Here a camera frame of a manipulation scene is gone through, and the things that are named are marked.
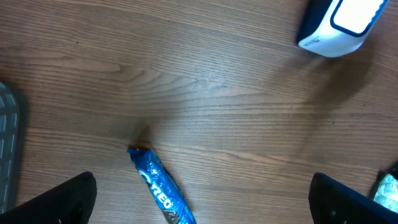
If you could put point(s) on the white barcode scanner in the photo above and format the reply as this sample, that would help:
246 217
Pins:
333 28

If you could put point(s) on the grey plastic mesh basket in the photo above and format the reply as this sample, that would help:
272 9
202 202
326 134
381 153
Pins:
9 135

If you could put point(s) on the green candy snack bag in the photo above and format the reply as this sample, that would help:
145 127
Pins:
384 190

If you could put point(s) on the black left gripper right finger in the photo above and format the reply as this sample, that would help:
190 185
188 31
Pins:
334 203

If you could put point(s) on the blue Oreo cookie pack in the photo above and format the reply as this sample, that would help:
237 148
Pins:
166 192

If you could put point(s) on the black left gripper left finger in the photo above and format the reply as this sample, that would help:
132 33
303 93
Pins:
71 202

